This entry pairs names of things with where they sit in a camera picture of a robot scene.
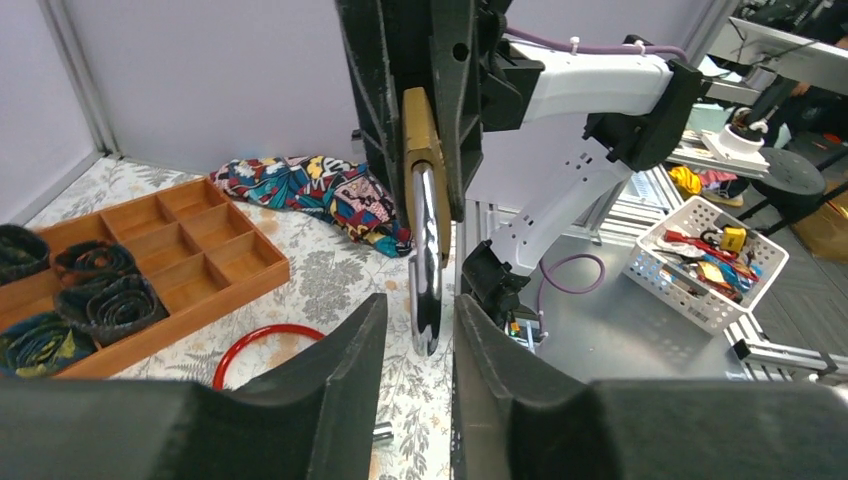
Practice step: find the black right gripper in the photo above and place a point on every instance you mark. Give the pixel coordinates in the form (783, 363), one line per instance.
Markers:
(457, 52)

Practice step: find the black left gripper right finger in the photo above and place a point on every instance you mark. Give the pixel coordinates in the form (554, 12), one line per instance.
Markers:
(520, 418)

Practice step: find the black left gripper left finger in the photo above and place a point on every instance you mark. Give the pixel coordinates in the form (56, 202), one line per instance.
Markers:
(311, 417)

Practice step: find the red cable lock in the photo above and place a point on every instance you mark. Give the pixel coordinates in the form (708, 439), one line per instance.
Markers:
(261, 350)

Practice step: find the brass padlock with label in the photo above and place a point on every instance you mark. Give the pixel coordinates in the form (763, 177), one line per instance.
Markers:
(428, 212)

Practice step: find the green cable lock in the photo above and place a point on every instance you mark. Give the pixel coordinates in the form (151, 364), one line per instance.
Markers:
(382, 433)

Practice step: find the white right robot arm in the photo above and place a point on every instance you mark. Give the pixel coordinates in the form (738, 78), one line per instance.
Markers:
(633, 96)

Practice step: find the colourful patterned cloth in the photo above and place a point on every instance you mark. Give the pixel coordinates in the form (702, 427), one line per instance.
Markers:
(338, 192)

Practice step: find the wooden compartment tray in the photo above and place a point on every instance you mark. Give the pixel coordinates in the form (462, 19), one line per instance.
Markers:
(203, 256)

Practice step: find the rolled dark tie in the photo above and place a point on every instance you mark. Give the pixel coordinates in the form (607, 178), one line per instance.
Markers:
(111, 308)
(93, 261)

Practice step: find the white plastic basket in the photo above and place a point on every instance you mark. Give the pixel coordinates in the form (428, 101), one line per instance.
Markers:
(705, 264)

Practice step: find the rolled blue yellow tie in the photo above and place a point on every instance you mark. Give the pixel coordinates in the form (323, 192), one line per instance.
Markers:
(41, 346)

